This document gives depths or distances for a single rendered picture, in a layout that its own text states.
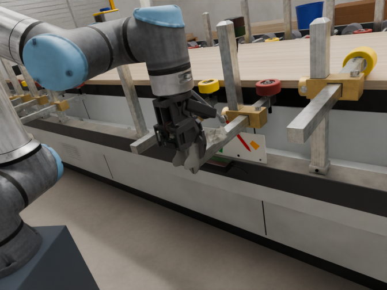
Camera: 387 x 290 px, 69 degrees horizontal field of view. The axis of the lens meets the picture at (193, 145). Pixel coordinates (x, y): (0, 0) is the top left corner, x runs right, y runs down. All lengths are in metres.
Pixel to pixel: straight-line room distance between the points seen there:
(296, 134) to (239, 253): 1.13
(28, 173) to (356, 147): 1.04
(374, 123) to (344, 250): 0.57
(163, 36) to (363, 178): 0.61
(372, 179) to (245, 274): 0.85
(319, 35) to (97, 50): 0.47
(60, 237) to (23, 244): 0.11
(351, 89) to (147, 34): 0.46
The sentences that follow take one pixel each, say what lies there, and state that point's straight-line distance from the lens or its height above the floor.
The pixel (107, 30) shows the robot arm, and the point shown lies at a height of 1.17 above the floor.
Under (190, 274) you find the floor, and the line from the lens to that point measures 1.55.
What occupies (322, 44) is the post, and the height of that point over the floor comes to 1.05.
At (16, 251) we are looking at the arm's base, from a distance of 1.02.
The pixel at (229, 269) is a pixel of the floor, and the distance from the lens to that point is 1.53.
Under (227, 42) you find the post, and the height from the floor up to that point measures 1.07.
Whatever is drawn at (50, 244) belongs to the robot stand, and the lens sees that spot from 1.06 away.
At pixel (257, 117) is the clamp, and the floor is 0.86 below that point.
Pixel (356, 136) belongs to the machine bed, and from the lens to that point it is 1.03.
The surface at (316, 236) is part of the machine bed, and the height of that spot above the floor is 0.23.
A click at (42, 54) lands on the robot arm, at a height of 1.16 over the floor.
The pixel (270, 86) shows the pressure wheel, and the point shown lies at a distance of 0.96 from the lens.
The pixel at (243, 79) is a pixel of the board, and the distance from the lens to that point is 1.09.
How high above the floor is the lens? 1.19
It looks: 26 degrees down
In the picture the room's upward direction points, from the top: 13 degrees counter-clockwise
